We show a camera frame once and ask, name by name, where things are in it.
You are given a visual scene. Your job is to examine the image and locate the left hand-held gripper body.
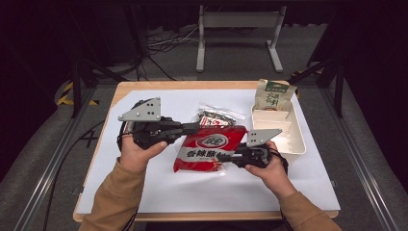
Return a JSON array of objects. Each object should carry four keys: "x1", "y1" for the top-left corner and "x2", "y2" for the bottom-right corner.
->
[{"x1": 116, "y1": 96, "x2": 186, "y2": 151}]

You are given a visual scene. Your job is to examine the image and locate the white plastic bin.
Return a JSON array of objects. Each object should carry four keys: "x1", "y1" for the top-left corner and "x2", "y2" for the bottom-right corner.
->
[{"x1": 250, "y1": 99, "x2": 308, "y2": 156}]

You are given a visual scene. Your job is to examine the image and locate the white metal stand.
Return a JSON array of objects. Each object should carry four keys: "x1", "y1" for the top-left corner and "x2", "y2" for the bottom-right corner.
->
[{"x1": 195, "y1": 4, "x2": 287, "y2": 73}]

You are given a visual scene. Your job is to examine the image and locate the wooden table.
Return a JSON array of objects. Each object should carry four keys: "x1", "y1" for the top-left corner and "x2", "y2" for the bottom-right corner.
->
[{"x1": 72, "y1": 80, "x2": 342, "y2": 223}]

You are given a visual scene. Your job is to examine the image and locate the bundle of floor cables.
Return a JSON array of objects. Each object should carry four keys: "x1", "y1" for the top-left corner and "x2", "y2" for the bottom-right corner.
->
[{"x1": 136, "y1": 25, "x2": 201, "y2": 82}]

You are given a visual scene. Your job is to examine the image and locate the red snack bag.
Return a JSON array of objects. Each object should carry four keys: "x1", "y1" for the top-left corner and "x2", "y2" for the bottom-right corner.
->
[{"x1": 172, "y1": 125, "x2": 249, "y2": 174}]

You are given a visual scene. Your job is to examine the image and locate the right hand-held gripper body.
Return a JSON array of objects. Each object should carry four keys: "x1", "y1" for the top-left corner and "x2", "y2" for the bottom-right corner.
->
[{"x1": 235, "y1": 128, "x2": 284, "y2": 169}]

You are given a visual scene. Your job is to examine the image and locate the aluminium floor rail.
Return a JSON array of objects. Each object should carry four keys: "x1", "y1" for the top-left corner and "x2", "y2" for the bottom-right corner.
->
[
  {"x1": 320, "y1": 88, "x2": 402, "y2": 231},
  {"x1": 13, "y1": 86, "x2": 97, "y2": 231}
]

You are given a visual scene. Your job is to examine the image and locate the black metal stand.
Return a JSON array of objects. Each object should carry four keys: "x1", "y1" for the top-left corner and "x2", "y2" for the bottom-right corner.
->
[
  {"x1": 70, "y1": 47, "x2": 129, "y2": 119},
  {"x1": 288, "y1": 57, "x2": 346, "y2": 118}
]

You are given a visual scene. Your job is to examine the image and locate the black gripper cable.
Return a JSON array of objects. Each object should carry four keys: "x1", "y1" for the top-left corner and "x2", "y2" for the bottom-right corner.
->
[{"x1": 42, "y1": 118, "x2": 124, "y2": 231}]

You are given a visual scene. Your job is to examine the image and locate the beige and green drink pouch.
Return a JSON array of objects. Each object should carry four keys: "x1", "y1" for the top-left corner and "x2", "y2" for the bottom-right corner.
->
[{"x1": 254, "y1": 78, "x2": 298, "y2": 113}]

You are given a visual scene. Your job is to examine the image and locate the person's left hand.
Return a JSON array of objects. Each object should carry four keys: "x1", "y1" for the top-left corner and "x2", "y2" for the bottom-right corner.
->
[{"x1": 118, "y1": 134, "x2": 168, "y2": 174}]

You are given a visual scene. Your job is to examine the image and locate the clear bag of dried vegetables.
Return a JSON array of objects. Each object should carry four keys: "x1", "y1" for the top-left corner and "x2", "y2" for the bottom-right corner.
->
[{"x1": 195, "y1": 102, "x2": 246, "y2": 128}]

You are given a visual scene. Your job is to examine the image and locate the person's right hand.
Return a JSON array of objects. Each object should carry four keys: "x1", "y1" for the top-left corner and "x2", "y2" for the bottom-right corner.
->
[{"x1": 244, "y1": 140, "x2": 298, "y2": 200}]

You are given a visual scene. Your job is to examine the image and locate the yellow and black floor tape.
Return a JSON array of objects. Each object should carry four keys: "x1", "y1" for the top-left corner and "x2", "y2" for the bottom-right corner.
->
[{"x1": 57, "y1": 81, "x2": 100, "y2": 107}]

